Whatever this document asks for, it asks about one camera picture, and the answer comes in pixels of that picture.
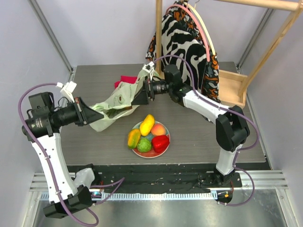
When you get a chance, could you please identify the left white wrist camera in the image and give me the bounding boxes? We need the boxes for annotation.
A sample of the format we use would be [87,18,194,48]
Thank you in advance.
[56,81,77,103]

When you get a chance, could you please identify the fake yellow fruit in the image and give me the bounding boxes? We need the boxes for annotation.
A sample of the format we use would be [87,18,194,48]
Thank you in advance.
[139,114,155,136]

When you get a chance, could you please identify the fake peach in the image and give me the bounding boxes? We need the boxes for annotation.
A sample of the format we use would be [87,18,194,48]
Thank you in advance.
[151,123,166,136]

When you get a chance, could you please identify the purple cable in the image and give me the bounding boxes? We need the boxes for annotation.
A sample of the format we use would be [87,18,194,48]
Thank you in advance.
[18,82,126,225]
[152,54,260,207]

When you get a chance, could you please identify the fake red fruit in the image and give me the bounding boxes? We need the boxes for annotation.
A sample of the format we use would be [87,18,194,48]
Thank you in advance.
[151,135,170,154]

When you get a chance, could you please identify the translucent plastic bag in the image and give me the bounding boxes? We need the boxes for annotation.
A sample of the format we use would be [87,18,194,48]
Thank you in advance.
[90,70,150,132]

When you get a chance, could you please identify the fake green custard apple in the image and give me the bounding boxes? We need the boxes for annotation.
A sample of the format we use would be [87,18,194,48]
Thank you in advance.
[136,138,152,153]

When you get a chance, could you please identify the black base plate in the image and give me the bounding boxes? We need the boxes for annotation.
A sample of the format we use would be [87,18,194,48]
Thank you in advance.
[66,162,270,193]

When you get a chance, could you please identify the wooden clothes rack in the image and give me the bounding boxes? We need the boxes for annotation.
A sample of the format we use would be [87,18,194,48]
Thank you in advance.
[155,0,303,108]

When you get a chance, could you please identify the black white patterned garment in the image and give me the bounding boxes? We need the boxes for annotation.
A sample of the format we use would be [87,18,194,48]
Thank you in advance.
[161,15,207,95]

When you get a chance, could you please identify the pink hanger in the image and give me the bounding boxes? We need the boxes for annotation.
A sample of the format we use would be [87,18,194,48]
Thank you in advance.
[166,4,210,62]

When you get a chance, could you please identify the orange grey patterned garment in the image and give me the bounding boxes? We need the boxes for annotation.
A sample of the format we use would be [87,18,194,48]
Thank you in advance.
[160,0,220,102]

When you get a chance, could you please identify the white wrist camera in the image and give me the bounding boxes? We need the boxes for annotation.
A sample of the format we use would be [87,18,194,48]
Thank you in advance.
[142,61,154,80]
[56,81,77,103]

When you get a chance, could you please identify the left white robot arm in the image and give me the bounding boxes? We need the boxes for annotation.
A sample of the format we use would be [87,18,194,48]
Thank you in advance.
[22,92,103,218]

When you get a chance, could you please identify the cream hanger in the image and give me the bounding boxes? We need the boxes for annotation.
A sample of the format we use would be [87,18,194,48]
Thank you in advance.
[185,3,216,55]

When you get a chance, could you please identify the red folded cloth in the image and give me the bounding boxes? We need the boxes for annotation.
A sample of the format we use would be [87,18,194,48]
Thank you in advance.
[114,75,137,88]

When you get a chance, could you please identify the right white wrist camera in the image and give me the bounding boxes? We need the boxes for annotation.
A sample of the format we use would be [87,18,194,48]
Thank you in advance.
[142,61,154,80]

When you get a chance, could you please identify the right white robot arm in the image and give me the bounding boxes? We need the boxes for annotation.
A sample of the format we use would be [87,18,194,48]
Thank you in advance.
[132,64,250,187]

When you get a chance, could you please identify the fake orange green mango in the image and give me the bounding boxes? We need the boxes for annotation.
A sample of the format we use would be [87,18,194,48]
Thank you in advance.
[127,129,141,149]

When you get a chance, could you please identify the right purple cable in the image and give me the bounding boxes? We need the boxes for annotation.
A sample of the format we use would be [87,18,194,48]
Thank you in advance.
[152,54,260,207]

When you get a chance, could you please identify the red and teal plate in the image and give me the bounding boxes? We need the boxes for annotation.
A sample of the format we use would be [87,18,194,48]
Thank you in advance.
[132,121,170,158]

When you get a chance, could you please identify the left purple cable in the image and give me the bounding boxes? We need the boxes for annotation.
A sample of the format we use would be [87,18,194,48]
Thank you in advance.
[18,82,126,225]

